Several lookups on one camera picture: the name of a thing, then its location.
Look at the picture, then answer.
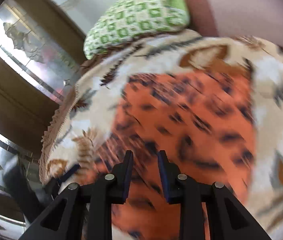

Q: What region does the orange black floral garment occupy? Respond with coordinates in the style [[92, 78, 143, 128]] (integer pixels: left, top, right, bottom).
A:
[[97, 71, 256, 239]]

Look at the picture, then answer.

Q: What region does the beige leaf pattern blanket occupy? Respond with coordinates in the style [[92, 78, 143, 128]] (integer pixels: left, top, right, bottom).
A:
[[39, 29, 283, 239]]

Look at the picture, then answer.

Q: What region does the brown wooden glass door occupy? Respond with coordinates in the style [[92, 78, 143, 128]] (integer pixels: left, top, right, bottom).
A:
[[0, 0, 84, 239]]

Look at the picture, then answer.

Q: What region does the pink bolster pillow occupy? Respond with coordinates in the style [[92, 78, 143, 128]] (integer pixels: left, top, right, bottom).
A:
[[186, 0, 283, 46]]

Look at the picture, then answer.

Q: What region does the green white checkered pillow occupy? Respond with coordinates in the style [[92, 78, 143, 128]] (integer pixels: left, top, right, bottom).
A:
[[83, 0, 190, 60]]

